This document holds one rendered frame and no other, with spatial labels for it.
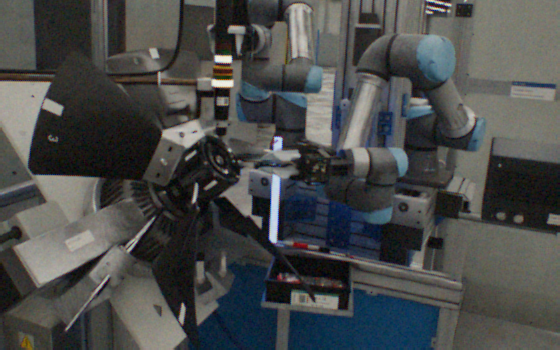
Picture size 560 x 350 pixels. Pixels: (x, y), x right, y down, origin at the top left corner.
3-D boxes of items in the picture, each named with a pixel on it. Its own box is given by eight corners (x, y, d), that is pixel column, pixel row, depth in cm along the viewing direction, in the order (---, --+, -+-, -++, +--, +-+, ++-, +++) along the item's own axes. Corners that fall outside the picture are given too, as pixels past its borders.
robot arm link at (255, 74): (281, 100, 135) (283, 58, 133) (238, 98, 135) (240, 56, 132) (280, 97, 143) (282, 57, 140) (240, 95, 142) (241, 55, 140)
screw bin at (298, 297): (262, 304, 128) (264, 279, 126) (273, 275, 144) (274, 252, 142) (349, 315, 125) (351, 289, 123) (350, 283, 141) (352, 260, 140)
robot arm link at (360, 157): (358, 143, 128) (354, 173, 131) (341, 143, 127) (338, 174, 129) (370, 153, 121) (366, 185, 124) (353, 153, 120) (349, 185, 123)
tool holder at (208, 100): (197, 127, 108) (198, 80, 106) (195, 121, 115) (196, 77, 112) (239, 127, 110) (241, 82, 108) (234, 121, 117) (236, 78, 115)
